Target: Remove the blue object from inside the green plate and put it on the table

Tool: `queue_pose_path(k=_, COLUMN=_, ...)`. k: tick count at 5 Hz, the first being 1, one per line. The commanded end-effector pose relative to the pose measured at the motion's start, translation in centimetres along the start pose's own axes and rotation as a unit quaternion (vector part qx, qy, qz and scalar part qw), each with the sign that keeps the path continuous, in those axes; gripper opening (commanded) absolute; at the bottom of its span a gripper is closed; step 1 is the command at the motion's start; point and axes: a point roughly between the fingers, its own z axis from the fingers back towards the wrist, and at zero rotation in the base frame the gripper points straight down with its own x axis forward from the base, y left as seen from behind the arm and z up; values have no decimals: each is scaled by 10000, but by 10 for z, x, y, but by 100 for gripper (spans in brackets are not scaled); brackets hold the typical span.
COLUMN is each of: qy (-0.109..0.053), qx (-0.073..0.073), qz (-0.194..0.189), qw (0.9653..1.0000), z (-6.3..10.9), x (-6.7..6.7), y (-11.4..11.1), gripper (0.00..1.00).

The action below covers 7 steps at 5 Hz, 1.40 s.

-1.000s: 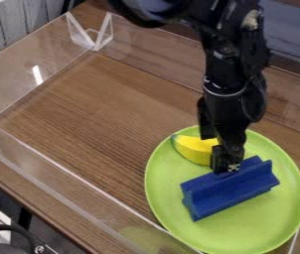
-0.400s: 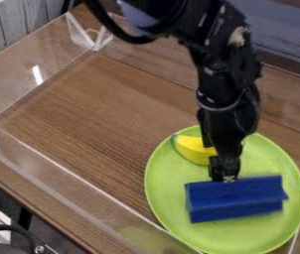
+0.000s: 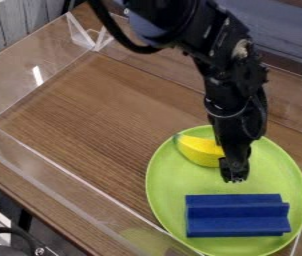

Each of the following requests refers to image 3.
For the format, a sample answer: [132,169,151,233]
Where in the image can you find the clear acrylic barrier wall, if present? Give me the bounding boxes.
[0,19,302,256]

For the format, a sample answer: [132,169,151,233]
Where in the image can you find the black device with knob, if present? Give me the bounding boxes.
[11,223,88,256]

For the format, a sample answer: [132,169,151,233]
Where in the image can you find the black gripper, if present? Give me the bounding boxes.
[202,89,270,184]

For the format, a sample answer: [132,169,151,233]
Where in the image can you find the yellow banana-shaped toy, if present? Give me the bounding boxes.
[172,134,224,168]

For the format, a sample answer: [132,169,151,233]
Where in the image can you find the green round plate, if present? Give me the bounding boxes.
[146,125,302,256]

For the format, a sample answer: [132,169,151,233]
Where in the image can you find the blue ridged block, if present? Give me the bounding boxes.
[186,194,291,237]

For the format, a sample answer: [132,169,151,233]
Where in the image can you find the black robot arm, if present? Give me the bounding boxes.
[87,0,268,182]

